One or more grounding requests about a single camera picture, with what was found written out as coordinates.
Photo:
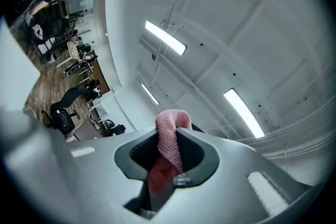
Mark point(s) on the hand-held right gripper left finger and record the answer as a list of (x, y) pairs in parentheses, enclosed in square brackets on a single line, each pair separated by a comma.
[(99, 178)]

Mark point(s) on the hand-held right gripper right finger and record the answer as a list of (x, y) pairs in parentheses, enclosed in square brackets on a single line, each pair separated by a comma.
[(223, 191)]

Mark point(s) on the pink knitted cloth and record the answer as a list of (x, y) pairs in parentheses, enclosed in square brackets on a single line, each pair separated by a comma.
[(170, 139)]

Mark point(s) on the dark table with white legs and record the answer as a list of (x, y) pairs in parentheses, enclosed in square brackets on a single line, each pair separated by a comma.
[(88, 129)]

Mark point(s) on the black office chair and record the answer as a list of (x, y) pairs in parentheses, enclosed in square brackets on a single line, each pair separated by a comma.
[(64, 118)]

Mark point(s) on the long ceiling light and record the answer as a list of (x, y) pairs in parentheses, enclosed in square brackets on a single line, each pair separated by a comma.
[(166, 37), (244, 112), (150, 94)]

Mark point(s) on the yellow wooden table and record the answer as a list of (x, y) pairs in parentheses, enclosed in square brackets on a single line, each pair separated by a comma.
[(71, 51)]

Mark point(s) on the round ceiling sensor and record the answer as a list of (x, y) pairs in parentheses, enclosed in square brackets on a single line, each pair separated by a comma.
[(154, 57)]

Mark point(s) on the black metal rack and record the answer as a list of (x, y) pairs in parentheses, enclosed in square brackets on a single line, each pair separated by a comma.
[(55, 31)]

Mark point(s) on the black printed shirt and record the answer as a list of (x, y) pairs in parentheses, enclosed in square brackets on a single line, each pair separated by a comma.
[(38, 31)]

